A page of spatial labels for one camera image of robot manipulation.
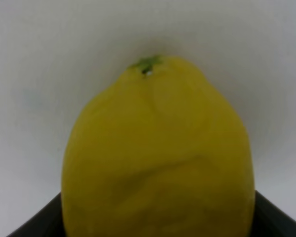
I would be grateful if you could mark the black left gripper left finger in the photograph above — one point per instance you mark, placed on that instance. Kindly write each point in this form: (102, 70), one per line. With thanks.
(48, 222)

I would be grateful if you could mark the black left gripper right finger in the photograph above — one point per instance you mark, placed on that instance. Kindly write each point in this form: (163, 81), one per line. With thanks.
(270, 221)

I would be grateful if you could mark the yellow lemon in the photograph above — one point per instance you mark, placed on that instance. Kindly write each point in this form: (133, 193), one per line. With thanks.
(160, 153)

